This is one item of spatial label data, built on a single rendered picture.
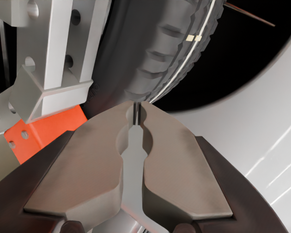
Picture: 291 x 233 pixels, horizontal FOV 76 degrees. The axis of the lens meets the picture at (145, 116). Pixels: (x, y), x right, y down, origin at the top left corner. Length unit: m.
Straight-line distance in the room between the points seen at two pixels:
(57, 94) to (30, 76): 0.03
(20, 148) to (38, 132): 0.04
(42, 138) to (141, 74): 0.13
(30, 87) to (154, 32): 0.13
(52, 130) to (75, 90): 0.06
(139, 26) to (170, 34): 0.03
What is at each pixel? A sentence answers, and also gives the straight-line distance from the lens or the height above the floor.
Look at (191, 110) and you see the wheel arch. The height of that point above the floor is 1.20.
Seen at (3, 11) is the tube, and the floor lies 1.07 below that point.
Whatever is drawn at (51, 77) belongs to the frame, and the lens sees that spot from 0.19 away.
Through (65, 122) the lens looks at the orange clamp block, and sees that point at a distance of 0.25.
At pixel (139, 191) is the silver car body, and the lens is 0.88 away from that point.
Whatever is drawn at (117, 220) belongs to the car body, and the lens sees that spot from 2.64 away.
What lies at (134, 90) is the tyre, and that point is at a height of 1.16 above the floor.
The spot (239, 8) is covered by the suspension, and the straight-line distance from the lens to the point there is 0.84.
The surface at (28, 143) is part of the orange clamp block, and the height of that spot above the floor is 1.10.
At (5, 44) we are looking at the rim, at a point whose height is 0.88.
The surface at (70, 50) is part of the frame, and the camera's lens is 0.22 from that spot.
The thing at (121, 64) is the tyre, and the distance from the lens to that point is 0.23.
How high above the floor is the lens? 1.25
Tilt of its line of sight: 15 degrees down
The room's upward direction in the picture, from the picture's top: 123 degrees clockwise
